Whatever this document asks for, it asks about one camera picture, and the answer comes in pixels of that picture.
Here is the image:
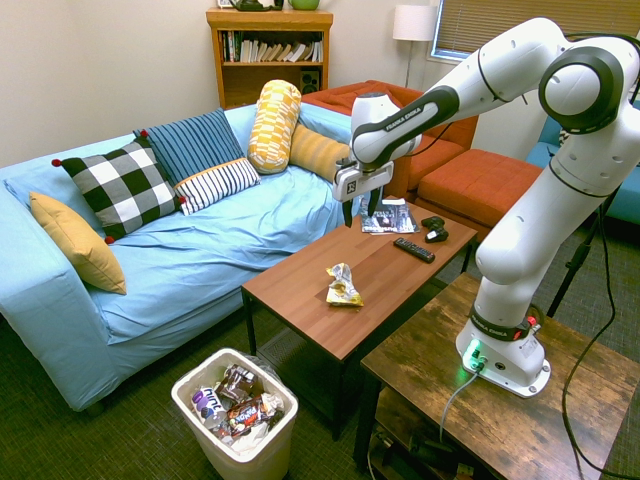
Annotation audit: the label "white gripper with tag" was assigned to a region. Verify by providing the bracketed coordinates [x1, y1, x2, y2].
[332, 158, 395, 229]

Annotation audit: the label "yellow chip bag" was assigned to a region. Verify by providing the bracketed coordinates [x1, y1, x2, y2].
[325, 262, 365, 308]

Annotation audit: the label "white plastic trash bin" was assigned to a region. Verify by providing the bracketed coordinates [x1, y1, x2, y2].
[170, 347, 300, 480]

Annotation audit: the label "dark cover magazine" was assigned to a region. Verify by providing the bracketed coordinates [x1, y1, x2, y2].
[359, 196, 421, 235]

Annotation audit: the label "black remote control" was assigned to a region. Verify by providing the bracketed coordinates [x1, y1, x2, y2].
[392, 236, 436, 265]

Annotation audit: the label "yellow striped pillow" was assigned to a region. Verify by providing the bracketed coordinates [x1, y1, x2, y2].
[288, 123, 352, 184]

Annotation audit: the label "black game controller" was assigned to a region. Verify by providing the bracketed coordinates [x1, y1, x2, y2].
[420, 215, 450, 244]

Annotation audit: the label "reddish wood coffee table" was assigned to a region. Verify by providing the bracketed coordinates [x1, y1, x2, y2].
[240, 197, 479, 441]

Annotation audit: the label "orange armchair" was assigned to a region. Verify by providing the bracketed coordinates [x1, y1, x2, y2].
[301, 79, 480, 194]

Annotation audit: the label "yellow patterned bolster pillow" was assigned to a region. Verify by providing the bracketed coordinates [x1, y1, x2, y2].
[247, 79, 303, 175]

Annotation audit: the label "white navy striped pillow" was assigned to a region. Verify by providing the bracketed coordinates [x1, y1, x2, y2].
[173, 157, 262, 217]

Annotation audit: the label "wooden bookshelf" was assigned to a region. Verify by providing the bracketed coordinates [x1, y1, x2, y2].
[205, 7, 335, 110]

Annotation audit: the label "floor vent grille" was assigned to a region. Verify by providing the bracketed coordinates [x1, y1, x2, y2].
[257, 327, 307, 372]

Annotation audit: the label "light blue sofa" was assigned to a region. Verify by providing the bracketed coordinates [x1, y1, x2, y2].
[0, 102, 361, 414]

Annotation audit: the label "row of books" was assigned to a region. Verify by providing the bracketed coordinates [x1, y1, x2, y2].
[221, 30, 325, 64]

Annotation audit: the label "blue striped pillow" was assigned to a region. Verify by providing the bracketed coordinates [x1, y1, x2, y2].
[132, 107, 246, 187]

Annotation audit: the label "white shade floor lamp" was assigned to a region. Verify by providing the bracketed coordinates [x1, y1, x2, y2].
[392, 4, 439, 89]

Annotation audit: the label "brown snack wrapper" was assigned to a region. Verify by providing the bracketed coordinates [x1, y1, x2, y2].
[214, 363, 262, 406]

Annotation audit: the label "brown window blinds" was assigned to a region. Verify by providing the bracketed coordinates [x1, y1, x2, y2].
[432, 0, 640, 59]

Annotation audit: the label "black tripod stand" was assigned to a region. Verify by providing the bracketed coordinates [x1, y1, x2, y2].
[547, 197, 617, 319]

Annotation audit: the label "black object on bookshelf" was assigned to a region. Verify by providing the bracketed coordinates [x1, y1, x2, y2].
[227, 0, 285, 12]

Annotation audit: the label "red candy wrapper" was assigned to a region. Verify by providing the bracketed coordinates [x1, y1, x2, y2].
[225, 394, 266, 427]

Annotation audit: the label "black white checkered pillow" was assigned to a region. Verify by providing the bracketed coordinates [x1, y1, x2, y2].
[51, 130, 187, 245]

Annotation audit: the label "hint water bottle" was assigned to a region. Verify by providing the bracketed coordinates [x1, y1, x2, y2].
[191, 385, 229, 430]

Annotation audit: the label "white crumpled tissue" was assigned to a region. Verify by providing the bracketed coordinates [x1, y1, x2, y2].
[232, 422, 272, 452]

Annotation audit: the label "black power strip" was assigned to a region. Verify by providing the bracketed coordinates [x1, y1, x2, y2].
[368, 428, 476, 480]

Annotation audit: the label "rustic dark wood table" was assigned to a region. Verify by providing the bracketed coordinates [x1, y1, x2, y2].
[352, 272, 640, 480]

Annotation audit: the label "teal sofa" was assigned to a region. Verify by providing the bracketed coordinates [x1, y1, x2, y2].
[525, 115, 640, 226]

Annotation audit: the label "mustard yellow pillow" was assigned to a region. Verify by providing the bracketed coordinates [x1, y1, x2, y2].
[28, 191, 128, 296]

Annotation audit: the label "grey cable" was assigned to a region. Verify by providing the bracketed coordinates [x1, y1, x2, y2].
[438, 368, 482, 444]

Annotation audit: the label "black cable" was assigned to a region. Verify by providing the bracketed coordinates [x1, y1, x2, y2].
[560, 30, 640, 476]

